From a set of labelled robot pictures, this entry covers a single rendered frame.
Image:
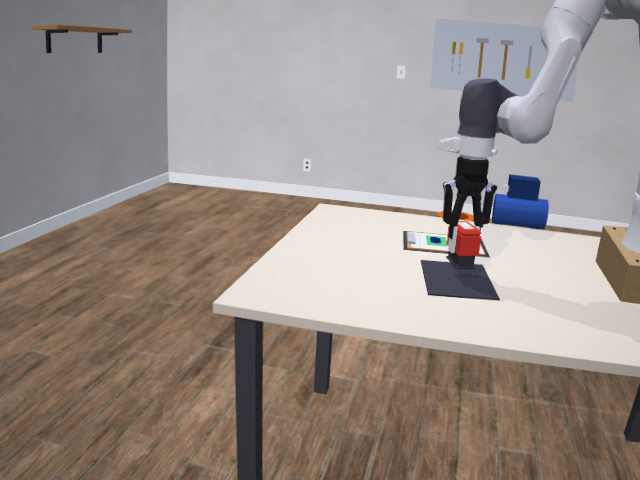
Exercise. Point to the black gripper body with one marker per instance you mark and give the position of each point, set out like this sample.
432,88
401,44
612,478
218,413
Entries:
464,171

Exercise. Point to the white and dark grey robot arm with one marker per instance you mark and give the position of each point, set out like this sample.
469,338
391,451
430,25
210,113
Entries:
487,107

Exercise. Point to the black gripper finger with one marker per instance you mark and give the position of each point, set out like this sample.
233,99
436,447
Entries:
487,205
452,219

